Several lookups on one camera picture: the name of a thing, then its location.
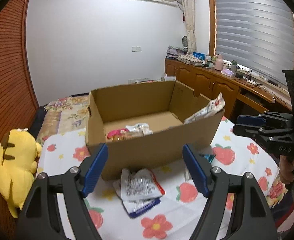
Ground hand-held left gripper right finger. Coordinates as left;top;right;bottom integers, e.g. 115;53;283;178
182;144;273;240

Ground yellow plush toy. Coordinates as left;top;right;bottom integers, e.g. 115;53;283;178
0;128;42;218

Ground blue and white snack packet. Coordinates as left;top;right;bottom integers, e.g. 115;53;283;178
122;197;162;218

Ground pink snack packet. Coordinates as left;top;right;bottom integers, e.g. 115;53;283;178
107;129;130;140

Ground wooden cabinet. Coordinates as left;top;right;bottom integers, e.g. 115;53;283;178
164;58;294;130

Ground brown cardboard box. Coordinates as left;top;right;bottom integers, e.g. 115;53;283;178
85;80;225;181

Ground stack of folded cloths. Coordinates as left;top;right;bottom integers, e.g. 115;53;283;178
167;46;185;57

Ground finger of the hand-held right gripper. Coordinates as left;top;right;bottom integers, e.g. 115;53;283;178
237;114;270;128
233;124;265;140

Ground pink thermos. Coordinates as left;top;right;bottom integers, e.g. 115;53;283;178
214;54;224;70

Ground white printed snack packet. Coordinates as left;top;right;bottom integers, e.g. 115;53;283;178
120;168;165;201
125;123;154;136

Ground clear bread snack packet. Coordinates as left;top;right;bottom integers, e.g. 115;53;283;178
112;133;143;143

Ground person's right hand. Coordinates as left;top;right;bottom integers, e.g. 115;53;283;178
278;155;292;185

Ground cream patterned curtain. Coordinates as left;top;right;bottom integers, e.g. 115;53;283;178
179;0;197;53

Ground grey window blind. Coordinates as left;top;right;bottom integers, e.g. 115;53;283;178
213;0;294;85

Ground wooden louvre wardrobe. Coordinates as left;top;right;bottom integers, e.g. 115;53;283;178
0;0;39;240

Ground clear long snack packet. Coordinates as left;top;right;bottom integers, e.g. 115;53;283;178
184;92;225;125

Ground wooden window frame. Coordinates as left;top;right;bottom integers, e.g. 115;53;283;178
207;0;294;90

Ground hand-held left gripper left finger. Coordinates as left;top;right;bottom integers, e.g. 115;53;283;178
16;142;109;240

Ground strawberry print cloth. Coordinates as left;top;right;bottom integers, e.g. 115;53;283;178
35;117;280;240

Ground patterned folded cloth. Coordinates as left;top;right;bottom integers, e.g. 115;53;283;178
178;54;204;63

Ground teal candy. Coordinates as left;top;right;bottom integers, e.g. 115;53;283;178
199;153;216;163

